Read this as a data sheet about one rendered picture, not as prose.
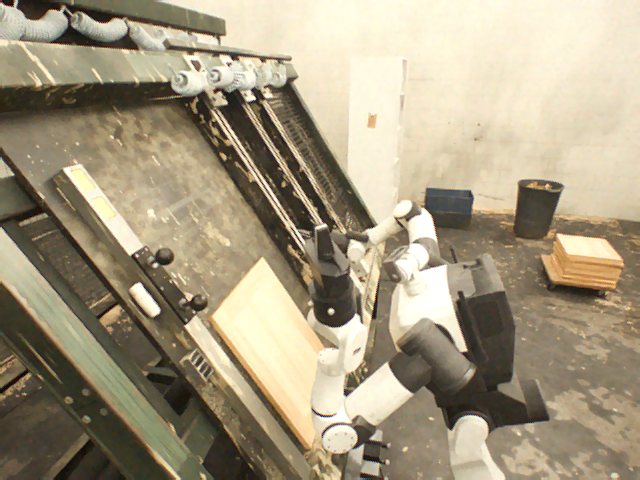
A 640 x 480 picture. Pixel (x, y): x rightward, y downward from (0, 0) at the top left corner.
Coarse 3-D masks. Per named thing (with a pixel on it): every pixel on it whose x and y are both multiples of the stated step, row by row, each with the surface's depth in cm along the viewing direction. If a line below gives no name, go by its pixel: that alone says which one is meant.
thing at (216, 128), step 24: (240, 72) 136; (192, 96) 139; (216, 96) 140; (216, 120) 141; (216, 144) 144; (240, 144) 148; (240, 168) 146; (264, 192) 148; (264, 216) 151; (288, 240) 153
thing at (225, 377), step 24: (72, 168) 84; (72, 192) 84; (96, 192) 87; (96, 216) 85; (120, 216) 89; (120, 240) 87; (120, 264) 88; (168, 312) 91; (192, 336) 92; (216, 360) 95; (216, 384) 96; (240, 384) 98; (240, 408) 97; (264, 408) 102; (264, 432) 99; (288, 456) 102
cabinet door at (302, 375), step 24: (264, 264) 136; (240, 288) 119; (264, 288) 130; (216, 312) 105; (240, 312) 114; (264, 312) 124; (288, 312) 136; (240, 336) 109; (264, 336) 119; (288, 336) 130; (312, 336) 142; (240, 360) 107; (264, 360) 114; (288, 360) 124; (312, 360) 136; (264, 384) 109; (288, 384) 119; (312, 384) 130; (288, 408) 113; (312, 432) 118
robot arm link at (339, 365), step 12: (360, 324) 80; (348, 336) 78; (360, 336) 79; (348, 348) 78; (360, 348) 81; (324, 360) 85; (336, 360) 80; (348, 360) 79; (360, 360) 83; (324, 372) 84; (336, 372) 81; (348, 372) 82
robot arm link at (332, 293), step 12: (312, 240) 75; (312, 252) 72; (336, 252) 71; (312, 264) 71; (324, 264) 69; (336, 264) 69; (348, 264) 68; (324, 276) 67; (336, 276) 66; (348, 276) 69; (312, 288) 76; (324, 288) 70; (336, 288) 71; (348, 288) 75; (312, 300) 75; (324, 300) 73; (336, 300) 73; (348, 300) 74; (324, 312) 75; (336, 312) 74
